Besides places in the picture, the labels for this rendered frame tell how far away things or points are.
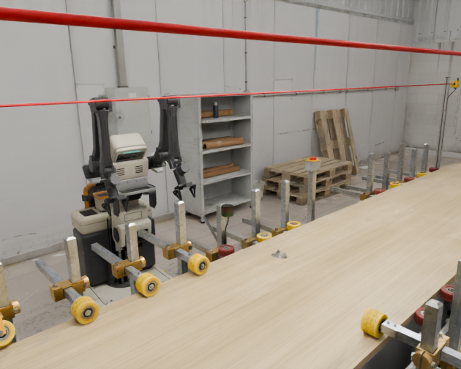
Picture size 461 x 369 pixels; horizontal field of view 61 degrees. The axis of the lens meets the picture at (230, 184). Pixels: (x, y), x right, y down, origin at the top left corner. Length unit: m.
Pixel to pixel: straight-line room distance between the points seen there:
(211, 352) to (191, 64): 4.17
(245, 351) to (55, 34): 3.62
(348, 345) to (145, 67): 3.92
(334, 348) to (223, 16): 4.68
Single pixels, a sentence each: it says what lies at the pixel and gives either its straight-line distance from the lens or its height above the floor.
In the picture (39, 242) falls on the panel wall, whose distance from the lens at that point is 4.46.
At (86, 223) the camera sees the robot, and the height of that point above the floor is 0.77.
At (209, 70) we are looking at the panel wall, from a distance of 5.24.
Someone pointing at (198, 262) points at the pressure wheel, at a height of 0.97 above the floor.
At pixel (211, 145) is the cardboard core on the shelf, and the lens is 4.78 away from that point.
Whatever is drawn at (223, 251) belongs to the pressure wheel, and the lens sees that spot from 1.92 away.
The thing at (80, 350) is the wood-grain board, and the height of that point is 0.90.
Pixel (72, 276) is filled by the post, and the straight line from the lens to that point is 1.63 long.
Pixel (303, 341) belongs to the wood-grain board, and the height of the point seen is 0.90.
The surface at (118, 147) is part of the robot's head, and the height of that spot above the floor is 1.32.
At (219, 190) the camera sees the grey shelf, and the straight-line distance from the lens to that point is 5.51.
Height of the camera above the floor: 1.70
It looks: 15 degrees down
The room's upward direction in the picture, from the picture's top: 1 degrees counter-clockwise
